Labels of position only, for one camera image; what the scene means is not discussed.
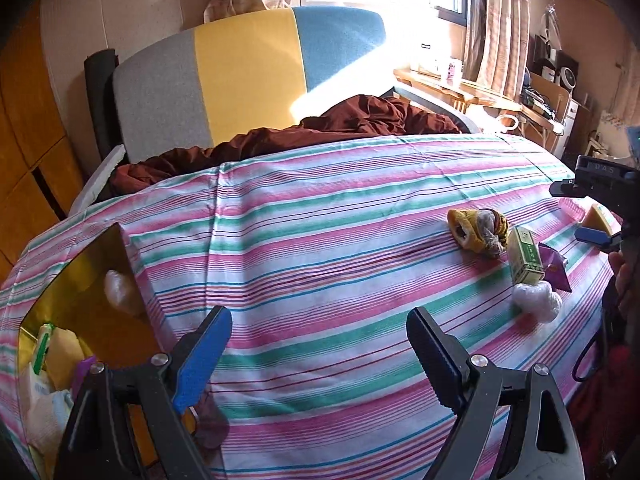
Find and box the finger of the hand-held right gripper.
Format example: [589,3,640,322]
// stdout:
[574,227,623,253]
[549,177,581,197]

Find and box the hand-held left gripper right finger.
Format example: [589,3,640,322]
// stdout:
[406,307,586,480]

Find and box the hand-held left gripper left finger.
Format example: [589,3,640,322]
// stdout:
[52,305,233,480]

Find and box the yellow cake packet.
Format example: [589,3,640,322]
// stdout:
[582,204,623,236]

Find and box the purple candy wrapper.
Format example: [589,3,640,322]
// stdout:
[70,355,98,396]
[537,242,573,293]

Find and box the maroon gift box gold interior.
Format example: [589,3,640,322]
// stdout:
[10,222,161,476]

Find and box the person's right hand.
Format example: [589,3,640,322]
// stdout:
[608,247,640,316]

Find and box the white cabinet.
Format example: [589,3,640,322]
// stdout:
[562,100,583,151]

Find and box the small green carton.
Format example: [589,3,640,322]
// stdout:
[507,225,545,285]

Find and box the white fluffy soft item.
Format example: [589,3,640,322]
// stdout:
[512,281,563,323]

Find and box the cardboard box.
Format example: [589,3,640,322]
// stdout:
[522,71,571,121]

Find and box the yellow knitted toy in bag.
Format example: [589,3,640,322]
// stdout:
[446,207,510,260]

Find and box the small desk fan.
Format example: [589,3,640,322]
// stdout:
[555,65,581,93]

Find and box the wooden desk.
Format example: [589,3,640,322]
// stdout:
[394,67,566,133]

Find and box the black speaker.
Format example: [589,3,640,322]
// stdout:
[531,35,558,78]

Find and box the striped bedsheet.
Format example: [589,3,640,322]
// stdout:
[0,132,626,480]

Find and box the person's red clothing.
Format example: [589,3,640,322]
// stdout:
[567,340,640,480]

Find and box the brown blanket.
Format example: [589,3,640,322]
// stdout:
[110,94,463,196]

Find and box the wooden wardrobe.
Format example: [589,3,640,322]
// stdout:
[0,0,86,281]

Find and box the grey yellow blue headboard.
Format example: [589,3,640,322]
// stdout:
[112,6,401,163]

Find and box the black cable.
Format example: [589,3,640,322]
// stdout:
[572,327,608,383]

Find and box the grey-blue bed frame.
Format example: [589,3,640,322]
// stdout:
[382,85,481,134]

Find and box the white bed side rail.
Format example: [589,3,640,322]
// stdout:
[67,144,127,218]

